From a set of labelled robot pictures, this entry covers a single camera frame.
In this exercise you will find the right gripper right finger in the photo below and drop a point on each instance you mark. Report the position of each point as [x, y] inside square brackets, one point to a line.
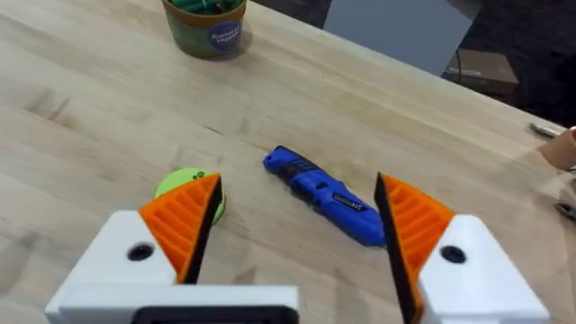
[468, 279]

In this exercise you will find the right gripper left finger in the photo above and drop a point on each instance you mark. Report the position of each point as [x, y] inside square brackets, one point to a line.
[135, 243]

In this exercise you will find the blue electric screwdriver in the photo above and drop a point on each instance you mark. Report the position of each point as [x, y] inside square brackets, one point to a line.
[325, 193]

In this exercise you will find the green disc with holes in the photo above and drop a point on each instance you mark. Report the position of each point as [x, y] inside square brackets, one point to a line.
[180, 179]

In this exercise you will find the dark tool at table edge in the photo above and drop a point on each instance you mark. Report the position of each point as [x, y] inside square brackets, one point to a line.
[566, 210]

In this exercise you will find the person's hand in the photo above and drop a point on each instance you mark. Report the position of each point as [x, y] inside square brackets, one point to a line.
[561, 149]

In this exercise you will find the grey metal tool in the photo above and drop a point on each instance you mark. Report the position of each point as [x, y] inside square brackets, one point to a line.
[543, 130]

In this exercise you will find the brown cardboard box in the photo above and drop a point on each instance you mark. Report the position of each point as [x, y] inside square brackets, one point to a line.
[483, 69]

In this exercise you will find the green toy tub with vegetables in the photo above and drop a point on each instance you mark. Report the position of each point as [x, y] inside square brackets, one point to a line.
[206, 28]

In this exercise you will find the grey panel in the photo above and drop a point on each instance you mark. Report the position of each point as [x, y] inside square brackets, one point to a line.
[400, 31]

